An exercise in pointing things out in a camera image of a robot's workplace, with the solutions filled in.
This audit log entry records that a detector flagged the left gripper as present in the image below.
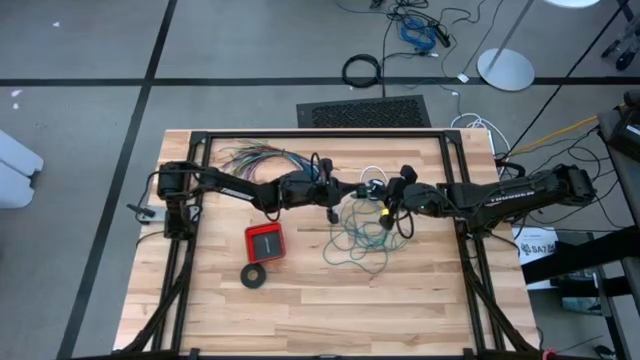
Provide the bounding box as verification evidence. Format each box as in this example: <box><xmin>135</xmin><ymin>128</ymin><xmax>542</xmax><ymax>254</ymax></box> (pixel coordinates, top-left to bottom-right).
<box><xmin>282</xmin><ymin>158</ymin><xmax>360</xmax><ymax>225</ymax></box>

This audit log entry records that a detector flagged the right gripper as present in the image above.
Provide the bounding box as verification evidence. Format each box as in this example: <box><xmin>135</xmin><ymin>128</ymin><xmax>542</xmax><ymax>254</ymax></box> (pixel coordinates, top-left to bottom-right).
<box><xmin>379</xmin><ymin>164</ymin><xmax>451</xmax><ymax>230</ymax></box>

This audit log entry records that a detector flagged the black spool white label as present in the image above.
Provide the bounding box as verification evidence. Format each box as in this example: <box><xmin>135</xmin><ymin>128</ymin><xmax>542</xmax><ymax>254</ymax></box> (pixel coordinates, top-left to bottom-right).
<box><xmin>355</xmin><ymin>178</ymin><xmax>385</xmax><ymax>201</ymax></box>

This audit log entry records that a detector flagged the white cord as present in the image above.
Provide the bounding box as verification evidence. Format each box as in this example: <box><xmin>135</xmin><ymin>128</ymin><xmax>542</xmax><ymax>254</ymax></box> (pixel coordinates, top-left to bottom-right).
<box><xmin>358</xmin><ymin>165</ymin><xmax>390</xmax><ymax>186</ymax></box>

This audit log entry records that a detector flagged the green cord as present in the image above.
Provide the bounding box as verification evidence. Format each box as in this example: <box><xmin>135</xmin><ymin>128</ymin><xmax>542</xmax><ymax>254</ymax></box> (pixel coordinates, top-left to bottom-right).
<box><xmin>322</xmin><ymin>187</ymin><xmax>410</xmax><ymax>275</ymax></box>

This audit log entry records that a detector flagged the black floor vent grille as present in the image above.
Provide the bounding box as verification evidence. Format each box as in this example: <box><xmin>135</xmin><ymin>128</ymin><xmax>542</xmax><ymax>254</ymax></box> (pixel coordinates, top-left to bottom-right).
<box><xmin>296</xmin><ymin>94</ymin><xmax>433</xmax><ymax>129</ymax></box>

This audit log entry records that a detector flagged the red square tray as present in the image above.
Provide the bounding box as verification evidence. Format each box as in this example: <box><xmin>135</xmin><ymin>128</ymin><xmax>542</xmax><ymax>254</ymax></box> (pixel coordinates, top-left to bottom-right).
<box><xmin>243</xmin><ymin>221</ymin><xmax>287</xmax><ymax>265</ymax></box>

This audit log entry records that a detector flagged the black tape roll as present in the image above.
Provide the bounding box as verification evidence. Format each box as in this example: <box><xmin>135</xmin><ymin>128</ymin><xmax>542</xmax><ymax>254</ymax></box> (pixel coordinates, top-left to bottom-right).
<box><xmin>239</xmin><ymin>262</ymin><xmax>268</xmax><ymax>290</ymax></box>

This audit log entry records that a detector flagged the white paper sign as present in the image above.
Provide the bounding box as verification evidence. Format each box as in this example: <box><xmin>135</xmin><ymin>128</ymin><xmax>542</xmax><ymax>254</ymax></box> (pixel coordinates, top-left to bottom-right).
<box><xmin>512</xmin><ymin>227</ymin><xmax>559</xmax><ymax>291</ymax></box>

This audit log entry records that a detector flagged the white round lamp base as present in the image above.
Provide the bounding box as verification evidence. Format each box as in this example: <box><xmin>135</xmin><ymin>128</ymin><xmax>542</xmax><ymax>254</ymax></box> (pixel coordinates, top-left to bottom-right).
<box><xmin>476</xmin><ymin>0</ymin><xmax>536</xmax><ymax>93</ymax></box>

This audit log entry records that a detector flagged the black side workbench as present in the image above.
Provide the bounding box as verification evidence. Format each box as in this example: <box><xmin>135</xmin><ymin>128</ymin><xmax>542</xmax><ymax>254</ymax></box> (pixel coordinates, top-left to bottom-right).
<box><xmin>519</xmin><ymin>107</ymin><xmax>640</xmax><ymax>360</ymax></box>

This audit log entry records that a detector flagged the black desk device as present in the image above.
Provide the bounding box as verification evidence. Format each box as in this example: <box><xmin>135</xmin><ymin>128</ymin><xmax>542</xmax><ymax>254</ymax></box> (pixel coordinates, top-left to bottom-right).
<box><xmin>597</xmin><ymin>89</ymin><xmax>640</xmax><ymax>164</ymax></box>

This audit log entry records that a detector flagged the white round lamp head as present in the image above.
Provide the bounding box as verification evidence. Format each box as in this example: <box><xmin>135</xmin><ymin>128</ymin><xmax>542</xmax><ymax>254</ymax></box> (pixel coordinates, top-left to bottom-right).
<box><xmin>543</xmin><ymin>0</ymin><xmax>602</xmax><ymax>10</ymax></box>

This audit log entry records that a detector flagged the black caster base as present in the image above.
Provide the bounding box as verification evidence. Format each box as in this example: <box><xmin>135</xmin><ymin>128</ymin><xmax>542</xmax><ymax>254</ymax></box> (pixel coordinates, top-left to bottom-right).
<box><xmin>601</xmin><ymin>22</ymin><xmax>640</xmax><ymax>72</ymax></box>

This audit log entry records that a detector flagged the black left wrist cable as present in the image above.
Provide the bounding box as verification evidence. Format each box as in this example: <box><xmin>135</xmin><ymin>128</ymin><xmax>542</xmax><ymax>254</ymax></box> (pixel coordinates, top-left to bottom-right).
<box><xmin>308</xmin><ymin>151</ymin><xmax>325</xmax><ymax>182</ymax></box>

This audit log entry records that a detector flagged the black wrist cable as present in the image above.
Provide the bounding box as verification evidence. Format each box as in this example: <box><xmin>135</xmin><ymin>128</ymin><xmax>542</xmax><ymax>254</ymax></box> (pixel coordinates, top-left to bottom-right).
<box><xmin>394</xmin><ymin>209</ymin><xmax>415</xmax><ymax>240</ymax></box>
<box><xmin>308</xmin><ymin>151</ymin><xmax>325</xmax><ymax>182</ymax></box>

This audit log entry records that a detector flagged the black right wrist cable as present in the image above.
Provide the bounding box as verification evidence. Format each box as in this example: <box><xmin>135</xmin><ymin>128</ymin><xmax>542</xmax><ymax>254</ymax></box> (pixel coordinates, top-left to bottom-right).
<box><xmin>394</xmin><ymin>209</ymin><xmax>415</xmax><ymax>240</ymax></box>

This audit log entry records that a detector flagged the multicolour wire bundle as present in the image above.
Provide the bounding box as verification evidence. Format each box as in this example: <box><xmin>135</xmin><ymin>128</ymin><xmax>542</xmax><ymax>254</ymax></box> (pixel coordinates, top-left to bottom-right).
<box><xmin>219</xmin><ymin>139</ymin><xmax>321</xmax><ymax>181</ymax></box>

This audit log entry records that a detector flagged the white floor cable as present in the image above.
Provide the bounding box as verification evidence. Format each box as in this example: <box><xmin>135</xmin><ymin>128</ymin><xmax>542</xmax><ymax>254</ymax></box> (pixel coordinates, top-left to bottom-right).
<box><xmin>450</xmin><ymin>112</ymin><xmax>511</xmax><ymax>161</ymax></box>

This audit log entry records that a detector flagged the black coiled floor cable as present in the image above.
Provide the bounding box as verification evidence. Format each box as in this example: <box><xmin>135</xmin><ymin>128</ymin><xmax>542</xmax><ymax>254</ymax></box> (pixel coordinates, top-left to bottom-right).
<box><xmin>341</xmin><ymin>53</ymin><xmax>384</xmax><ymax>90</ymax></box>

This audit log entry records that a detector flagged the black corrugated hose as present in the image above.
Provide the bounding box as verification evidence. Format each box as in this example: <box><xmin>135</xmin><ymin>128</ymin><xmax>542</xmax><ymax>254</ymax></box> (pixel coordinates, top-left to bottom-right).
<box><xmin>494</xmin><ymin>158</ymin><xmax>527</xmax><ymax>190</ymax></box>

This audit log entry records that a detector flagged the blue coiled cable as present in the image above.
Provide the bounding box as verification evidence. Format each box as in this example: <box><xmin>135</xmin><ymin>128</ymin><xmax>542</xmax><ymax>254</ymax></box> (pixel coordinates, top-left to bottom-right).
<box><xmin>399</xmin><ymin>15</ymin><xmax>437</xmax><ymax>51</ymax></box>

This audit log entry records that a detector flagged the black power adapter cable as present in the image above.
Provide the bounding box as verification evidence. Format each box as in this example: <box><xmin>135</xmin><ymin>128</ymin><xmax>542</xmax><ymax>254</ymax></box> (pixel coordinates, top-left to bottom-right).
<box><xmin>335</xmin><ymin>0</ymin><xmax>496</xmax><ymax>59</ymax></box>

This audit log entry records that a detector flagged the yellow floor cable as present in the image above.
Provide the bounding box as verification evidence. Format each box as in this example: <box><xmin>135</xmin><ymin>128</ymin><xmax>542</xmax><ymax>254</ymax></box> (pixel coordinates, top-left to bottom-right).
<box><xmin>507</xmin><ymin>115</ymin><xmax>600</xmax><ymax>157</ymax></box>

